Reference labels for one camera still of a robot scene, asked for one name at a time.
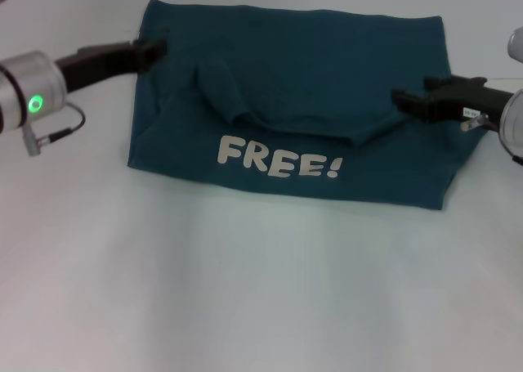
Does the left arm cable with plug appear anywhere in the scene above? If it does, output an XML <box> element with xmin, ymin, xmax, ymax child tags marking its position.
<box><xmin>24</xmin><ymin>101</ymin><xmax>87</xmax><ymax>158</ymax></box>

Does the blue t-shirt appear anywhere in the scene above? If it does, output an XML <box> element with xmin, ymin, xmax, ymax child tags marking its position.
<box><xmin>127</xmin><ymin>0</ymin><xmax>486</xmax><ymax>212</ymax></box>

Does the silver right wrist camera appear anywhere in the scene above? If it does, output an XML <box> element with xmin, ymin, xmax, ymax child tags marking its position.
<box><xmin>506</xmin><ymin>26</ymin><xmax>523</xmax><ymax>63</ymax></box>

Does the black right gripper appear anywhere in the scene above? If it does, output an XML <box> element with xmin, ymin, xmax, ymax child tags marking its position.
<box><xmin>390</xmin><ymin>74</ymin><xmax>512</xmax><ymax>124</ymax></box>

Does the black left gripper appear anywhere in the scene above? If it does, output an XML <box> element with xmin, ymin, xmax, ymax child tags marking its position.
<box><xmin>54</xmin><ymin>36</ymin><xmax>169</xmax><ymax>94</ymax></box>

